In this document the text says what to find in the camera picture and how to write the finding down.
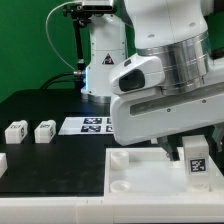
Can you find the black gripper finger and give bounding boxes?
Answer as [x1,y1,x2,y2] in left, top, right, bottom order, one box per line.
[157,136,180,162]
[209,123,224,154]

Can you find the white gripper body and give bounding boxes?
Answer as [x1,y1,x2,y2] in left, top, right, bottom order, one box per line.
[110,54,224,145]

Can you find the white square tabletop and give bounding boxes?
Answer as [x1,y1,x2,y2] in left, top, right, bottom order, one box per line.
[102,147,224,198]

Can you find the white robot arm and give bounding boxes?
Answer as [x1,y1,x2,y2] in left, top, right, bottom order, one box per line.
[82,0,224,161]

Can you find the white sheet with fiducial tags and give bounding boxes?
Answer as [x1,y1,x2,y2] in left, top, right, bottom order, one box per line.
[59,117,113,135]

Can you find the white L-shaped obstacle fence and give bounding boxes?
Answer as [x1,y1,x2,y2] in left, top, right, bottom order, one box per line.
[0,197,224,224]

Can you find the black cables at base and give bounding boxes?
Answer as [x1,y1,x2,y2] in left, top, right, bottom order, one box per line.
[40,73,84,90]

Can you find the white cable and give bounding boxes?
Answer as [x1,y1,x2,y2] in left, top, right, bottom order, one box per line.
[45,0,83,72]

